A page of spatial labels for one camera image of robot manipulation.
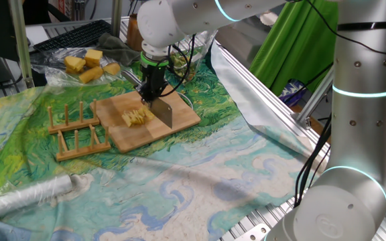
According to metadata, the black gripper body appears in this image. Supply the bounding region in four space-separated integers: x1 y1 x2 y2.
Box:
141 65 169 100

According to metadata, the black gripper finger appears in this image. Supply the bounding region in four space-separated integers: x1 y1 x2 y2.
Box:
153 85 169 100
135 83 153 104

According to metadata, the steel kitchen knife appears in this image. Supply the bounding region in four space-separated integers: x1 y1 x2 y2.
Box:
121 69 174 129

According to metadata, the rounded potato chunk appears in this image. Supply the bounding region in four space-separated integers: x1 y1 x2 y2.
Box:
102 62 121 76

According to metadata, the bag of chopped greens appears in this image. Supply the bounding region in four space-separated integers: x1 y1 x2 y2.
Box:
168 29 219 84

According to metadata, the bamboo cutting board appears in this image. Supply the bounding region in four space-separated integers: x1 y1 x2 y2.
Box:
90 85 202 154

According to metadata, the grey green cloth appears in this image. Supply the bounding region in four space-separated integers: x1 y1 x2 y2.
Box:
97 32 143 67

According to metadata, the plain brown cardboard box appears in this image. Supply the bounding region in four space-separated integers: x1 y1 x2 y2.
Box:
126 13 144 52

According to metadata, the small potato chunk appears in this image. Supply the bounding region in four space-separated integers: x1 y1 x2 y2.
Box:
78 66 105 84

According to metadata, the cube shaped potato chunk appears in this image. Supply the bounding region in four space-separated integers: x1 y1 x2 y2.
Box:
84 49 104 68

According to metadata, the wooden peg rack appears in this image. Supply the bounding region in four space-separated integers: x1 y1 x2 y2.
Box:
47 98 113 162

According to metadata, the black keyboard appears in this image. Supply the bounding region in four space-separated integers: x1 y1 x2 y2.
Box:
34 19 112 53

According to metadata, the painted landscape tablecloth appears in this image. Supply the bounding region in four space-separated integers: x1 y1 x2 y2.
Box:
0 39 318 241

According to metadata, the blue patterned bag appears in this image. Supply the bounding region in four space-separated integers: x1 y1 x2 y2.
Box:
278 79 310 108

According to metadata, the green fabric curtain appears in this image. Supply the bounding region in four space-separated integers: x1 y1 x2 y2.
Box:
249 0 340 96

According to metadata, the plastic wrapped roll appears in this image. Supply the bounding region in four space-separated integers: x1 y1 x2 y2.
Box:
0 173 75 225

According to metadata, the thick black camera cable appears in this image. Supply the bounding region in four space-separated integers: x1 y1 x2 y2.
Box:
159 33 196 98

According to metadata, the aluminium frame post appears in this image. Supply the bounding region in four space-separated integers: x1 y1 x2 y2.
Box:
111 0 123 38
7 0 35 88
295 66 334 131

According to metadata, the black base cable bundle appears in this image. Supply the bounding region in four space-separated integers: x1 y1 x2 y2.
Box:
293 113 333 209

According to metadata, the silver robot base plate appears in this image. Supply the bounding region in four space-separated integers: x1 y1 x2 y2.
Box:
236 223 271 241

